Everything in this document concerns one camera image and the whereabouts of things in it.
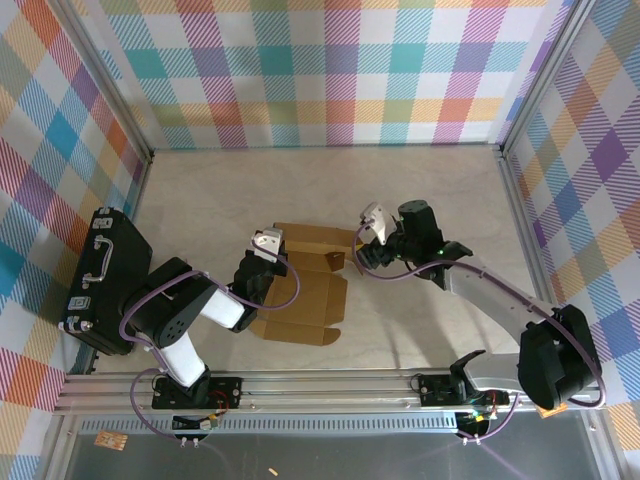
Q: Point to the brown cardboard box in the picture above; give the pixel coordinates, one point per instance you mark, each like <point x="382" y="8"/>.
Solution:
<point x="310" y="300"/>

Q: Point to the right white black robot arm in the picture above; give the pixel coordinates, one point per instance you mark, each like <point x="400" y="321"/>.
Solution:
<point x="500" y="295"/>

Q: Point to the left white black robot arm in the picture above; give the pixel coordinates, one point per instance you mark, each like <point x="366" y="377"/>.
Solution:
<point x="170" y="320"/>

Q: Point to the orange patterned tag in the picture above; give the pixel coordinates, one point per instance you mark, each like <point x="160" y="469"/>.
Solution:
<point x="110" y="441"/>
<point x="552" y="412"/>

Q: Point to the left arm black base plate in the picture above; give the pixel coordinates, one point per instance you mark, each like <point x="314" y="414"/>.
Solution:
<point x="227" y="390"/>

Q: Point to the long aluminium base rail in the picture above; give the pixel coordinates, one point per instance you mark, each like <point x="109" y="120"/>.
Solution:
<point x="325" y="392"/>

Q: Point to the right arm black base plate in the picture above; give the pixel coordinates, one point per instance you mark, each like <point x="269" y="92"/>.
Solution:
<point x="435" y="390"/>

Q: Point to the aluminium frame post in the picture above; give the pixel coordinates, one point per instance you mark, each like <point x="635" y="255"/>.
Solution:
<point x="107" y="85"/>
<point x="545" y="75"/>

